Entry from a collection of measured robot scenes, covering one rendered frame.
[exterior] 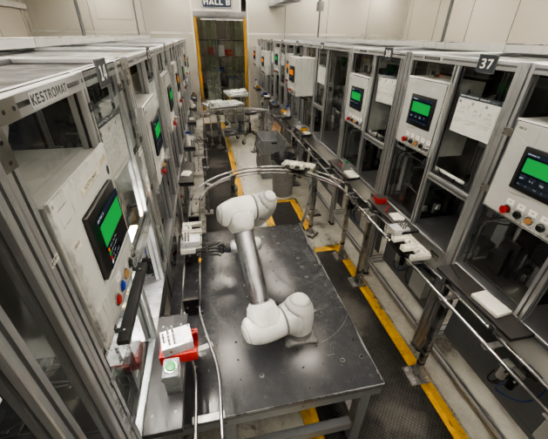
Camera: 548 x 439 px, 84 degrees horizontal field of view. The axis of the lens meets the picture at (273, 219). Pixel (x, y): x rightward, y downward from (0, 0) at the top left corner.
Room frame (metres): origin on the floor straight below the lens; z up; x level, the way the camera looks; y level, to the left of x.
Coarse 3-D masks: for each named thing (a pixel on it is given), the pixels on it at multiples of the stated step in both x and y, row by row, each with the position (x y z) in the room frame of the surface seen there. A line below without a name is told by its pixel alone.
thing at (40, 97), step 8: (64, 80) 0.81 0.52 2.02; (40, 88) 0.68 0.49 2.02; (48, 88) 0.71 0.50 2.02; (56, 88) 0.75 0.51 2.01; (64, 88) 0.80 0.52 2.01; (32, 96) 0.64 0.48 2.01; (40, 96) 0.67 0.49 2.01; (48, 96) 0.70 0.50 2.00; (56, 96) 0.74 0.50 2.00; (32, 104) 0.63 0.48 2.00; (40, 104) 0.66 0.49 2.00; (136, 112) 1.51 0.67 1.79; (56, 256) 0.50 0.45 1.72
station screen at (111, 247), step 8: (112, 192) 0.83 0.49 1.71; (112, 200) 0.81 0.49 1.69; (104, 208) 0.73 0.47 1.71; (120, 208) 0.85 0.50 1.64; (104, 216) 0.71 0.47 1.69; (120, 216) 0.83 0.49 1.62; (120, 224) 0.81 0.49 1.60; (120, 232) 0.79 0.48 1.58; (104, 240) 0.66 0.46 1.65; (112, 240) 0.72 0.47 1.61; (120, 240) 0.77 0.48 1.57; (112, 248) 0.70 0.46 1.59; (112, 256) 0.68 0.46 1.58; (112, 264) 0.67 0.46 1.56
